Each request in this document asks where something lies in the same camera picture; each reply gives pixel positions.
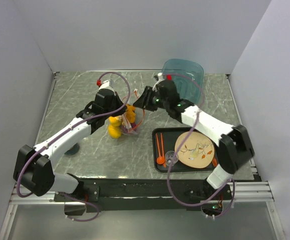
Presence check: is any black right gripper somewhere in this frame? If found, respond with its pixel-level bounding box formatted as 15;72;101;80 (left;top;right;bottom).
133;86;169;113

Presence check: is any red fake chili pepper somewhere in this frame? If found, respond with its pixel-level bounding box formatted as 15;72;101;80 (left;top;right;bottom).
166;74;172;81

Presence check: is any clear zip top bag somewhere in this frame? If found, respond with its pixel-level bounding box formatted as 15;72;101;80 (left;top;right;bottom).
120;89;145;135

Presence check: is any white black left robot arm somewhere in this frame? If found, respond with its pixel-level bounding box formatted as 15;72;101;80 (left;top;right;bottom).
13;88;126;201

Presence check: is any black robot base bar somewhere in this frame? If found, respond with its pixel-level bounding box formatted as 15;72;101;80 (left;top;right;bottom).
54;178;232;217

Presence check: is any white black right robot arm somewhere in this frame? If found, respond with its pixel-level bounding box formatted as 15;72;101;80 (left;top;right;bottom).
133;80;254;199

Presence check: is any tan fake ginger root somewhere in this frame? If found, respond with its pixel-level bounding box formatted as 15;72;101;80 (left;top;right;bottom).
125;104;136;124

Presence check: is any yellow fake bell pepper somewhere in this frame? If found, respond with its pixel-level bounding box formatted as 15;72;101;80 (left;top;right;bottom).
108;116;122;139

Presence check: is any purple fake onion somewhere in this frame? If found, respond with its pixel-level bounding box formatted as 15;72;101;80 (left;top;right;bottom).
121;123;137;135

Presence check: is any teal transparent plastic bin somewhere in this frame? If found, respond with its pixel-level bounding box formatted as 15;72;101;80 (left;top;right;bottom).
162;58;205;107

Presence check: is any black plastic tray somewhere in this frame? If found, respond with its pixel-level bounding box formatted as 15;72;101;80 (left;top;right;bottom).
152;127;218;173

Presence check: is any small clear glass cup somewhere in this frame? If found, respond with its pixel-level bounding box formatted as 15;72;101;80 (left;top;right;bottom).
165;150;179;166

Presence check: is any beige bird pattern plate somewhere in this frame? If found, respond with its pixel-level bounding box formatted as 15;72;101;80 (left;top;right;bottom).
177;131;215;169

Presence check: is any orange plastic spoon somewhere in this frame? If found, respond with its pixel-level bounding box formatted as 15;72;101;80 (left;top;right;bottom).
156;155;165;165

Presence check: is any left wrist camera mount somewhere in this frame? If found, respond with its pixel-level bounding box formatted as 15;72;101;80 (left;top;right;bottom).
98;79;115;92

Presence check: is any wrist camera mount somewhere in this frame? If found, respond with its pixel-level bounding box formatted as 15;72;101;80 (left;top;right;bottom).
98;79;115;92
153;72;166;88

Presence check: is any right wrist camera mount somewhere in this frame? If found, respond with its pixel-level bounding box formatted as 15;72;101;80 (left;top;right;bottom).
153;72;166;88

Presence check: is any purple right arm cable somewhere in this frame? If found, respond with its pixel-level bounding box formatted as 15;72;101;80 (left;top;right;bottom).
157;72;235;221

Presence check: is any aluminium frame rail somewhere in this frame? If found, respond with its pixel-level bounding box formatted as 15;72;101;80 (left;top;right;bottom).
201;181;274;203

